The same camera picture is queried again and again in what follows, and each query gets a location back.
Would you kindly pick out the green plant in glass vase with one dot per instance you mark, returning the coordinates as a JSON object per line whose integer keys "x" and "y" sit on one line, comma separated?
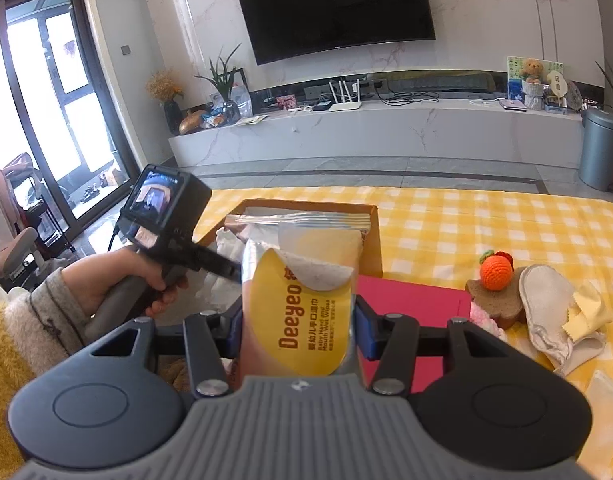
{"x": 221, "y": 80}

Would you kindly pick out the person's left hand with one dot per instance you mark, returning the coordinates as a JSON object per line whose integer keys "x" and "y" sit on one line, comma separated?
{"x": 106, "y": 272}

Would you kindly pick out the loose papers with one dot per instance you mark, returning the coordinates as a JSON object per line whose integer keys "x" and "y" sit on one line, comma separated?
{"x": 251, "y": 120}

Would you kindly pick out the glass sliding door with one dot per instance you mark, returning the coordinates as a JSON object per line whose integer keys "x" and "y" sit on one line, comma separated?
{"x": 61, "y": 85}

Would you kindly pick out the flat tablet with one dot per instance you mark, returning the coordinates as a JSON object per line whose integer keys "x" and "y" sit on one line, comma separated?
{"x": 512, "y": 105}

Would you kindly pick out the orange cardboard box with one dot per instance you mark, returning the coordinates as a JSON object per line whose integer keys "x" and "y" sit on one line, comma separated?
{"x": 372, "y": 245}

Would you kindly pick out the white hand fan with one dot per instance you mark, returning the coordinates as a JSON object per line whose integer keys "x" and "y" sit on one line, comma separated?
{"x": 556, "y": 85}

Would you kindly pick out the decorative plate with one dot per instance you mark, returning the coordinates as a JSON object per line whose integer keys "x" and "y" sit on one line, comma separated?
{"x": 574, "y": 97}

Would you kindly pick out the white terry mitt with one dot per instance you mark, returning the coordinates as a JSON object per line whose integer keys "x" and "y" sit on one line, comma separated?
{"x": 546, "y": 300}

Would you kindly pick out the brown teddy bear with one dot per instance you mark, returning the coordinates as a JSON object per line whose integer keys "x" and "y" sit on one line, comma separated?
{"x": 532, "y": 71}

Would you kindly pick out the white marble television cabinet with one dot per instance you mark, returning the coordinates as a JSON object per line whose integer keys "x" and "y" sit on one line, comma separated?
{"x": 386, "y": 135}

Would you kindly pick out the yellow wet wipes pack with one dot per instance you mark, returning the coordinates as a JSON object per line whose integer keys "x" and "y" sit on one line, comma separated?
{"x": 296, "y": 320}

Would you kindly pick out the white router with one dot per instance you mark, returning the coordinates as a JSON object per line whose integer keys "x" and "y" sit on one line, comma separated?
{"x": 345, "y": 106}

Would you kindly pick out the small black box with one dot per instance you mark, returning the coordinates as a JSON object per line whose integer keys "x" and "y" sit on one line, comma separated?
{"x": 322, "y": 106}

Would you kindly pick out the blue snack bag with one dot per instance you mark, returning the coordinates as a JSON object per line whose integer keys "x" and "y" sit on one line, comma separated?
{"x": 215, "y": 119}

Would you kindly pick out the brown toast toy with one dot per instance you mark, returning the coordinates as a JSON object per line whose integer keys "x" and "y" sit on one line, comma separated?
{"x": 506, "y": 312}

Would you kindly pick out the wall-mounted television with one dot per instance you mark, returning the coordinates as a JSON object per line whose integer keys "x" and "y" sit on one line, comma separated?
{"x": 336, "y": 5}

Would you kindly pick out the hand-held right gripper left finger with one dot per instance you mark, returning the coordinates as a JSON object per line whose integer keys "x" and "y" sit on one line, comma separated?
{"x": 231, "y": 347}

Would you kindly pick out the pink knitted toy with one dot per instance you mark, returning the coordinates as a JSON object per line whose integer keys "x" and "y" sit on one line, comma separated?
{"x": 481, "y": 317}

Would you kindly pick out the small yellow cloth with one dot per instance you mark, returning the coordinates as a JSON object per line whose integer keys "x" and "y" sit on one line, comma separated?
{"x": 586, "y": 315}

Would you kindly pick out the pink photo card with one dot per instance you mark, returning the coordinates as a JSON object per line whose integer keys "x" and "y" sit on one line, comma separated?
{"x": 286, "y": 102}

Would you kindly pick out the person's yellow fleece clothing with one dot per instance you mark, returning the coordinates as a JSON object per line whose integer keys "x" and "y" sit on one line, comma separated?
{"x": 1, "y": 410}

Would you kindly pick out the grey chair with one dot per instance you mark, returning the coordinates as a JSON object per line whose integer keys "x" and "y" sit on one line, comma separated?
{"x": 14, "y": 252}

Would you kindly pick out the person's left forearm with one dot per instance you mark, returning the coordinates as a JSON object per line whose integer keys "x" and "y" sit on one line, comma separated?
{"x": 56, "y": 320}

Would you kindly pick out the brown oval ornament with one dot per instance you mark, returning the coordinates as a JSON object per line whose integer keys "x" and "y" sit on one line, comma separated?
{"x": 192, "y": 122}

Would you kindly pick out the white printed bag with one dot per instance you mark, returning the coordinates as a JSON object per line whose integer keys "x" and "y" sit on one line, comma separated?
{"x": 241, "y": 97}

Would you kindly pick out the red box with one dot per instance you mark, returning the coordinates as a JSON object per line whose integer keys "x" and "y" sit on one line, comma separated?
{"x": 416, "y": 300}

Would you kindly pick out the yellow checked cloth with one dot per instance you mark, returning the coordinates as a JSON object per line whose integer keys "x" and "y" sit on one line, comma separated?
{"x": 461, "y": 220}

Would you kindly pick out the yellow dried flowers dark vase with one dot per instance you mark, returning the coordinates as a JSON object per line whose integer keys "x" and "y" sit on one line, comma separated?
{"x": 164, "y": 87}

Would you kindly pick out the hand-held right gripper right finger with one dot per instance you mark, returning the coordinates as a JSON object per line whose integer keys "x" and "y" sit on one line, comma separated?
{"x": 366, "y": 332}

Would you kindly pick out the crocheted orange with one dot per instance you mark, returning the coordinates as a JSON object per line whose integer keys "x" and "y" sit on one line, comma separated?
{"x": 495, "y": 275}

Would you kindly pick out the white ruffled cloth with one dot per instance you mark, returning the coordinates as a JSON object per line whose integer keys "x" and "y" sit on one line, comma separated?
{"x": 229, "y": 250}

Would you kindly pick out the grey trash can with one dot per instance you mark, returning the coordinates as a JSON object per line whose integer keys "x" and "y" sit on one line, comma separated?
{"x": 600, "y": 150}

